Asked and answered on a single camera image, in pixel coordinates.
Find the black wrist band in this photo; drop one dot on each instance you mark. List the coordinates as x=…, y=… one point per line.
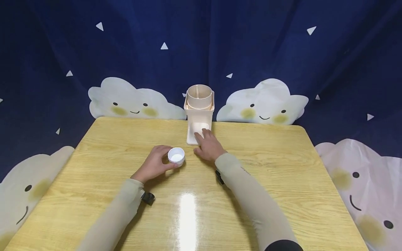
x=219, y=177
x=147, y=197

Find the beige dispenser with round container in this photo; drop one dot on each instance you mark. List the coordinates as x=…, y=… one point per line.
x=199, y=113

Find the person's right fingers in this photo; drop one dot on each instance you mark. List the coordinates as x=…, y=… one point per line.
x=204, y=136

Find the small white cup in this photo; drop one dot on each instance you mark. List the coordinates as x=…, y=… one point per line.
x=176, y=156

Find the person's right forearm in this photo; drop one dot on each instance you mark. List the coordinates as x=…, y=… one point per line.
x=254, y=202

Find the person's left hand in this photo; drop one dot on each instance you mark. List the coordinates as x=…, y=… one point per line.
x=154, y=164

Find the person's left thumb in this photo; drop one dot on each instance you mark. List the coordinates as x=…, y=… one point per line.
x=171, y=166

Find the person's right thumb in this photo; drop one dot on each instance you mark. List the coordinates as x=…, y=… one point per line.
x=199, y=151

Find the person's right hand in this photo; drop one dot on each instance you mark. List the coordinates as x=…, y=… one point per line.
x=209, y=147

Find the person's left forearm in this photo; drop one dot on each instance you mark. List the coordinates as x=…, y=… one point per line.
x=111, y=216

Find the person's left fingers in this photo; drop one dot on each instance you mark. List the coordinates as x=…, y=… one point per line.
x=164, y=150

